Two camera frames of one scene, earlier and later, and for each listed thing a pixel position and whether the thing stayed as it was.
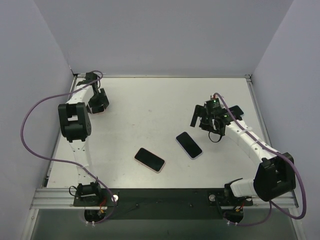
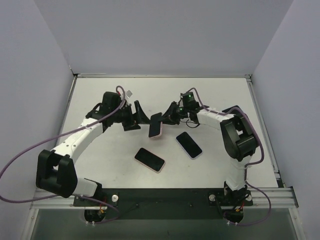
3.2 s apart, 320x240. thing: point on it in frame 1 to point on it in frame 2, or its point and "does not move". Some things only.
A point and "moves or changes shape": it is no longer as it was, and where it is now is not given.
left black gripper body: [97, 104] to [130, 117]
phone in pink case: [149, 159] does not move
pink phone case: [97, 107] moves or changes shape
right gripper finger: [200, 111] to [171, 116]
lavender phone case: [191, 158] does not move
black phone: [189, 144] does not move
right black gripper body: [203, 119] to [177, 114]
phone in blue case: [236, 111] does not move
